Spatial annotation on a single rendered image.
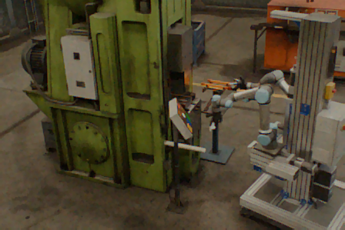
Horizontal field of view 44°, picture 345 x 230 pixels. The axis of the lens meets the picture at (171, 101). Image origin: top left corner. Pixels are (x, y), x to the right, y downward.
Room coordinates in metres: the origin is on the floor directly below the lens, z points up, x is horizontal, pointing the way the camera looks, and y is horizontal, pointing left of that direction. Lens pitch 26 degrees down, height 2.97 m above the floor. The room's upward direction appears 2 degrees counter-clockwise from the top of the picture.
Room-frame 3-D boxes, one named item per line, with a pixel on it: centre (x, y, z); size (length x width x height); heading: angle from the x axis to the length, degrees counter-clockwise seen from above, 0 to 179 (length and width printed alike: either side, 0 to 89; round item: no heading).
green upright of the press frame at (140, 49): (4.01, 0.26, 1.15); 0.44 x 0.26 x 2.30; 66
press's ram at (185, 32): (4.25, -0.01, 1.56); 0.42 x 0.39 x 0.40; 66
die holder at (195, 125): (4.26, -0.01, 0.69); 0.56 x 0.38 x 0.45; 66
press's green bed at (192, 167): (4.26, -0.01, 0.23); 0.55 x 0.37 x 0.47; 66
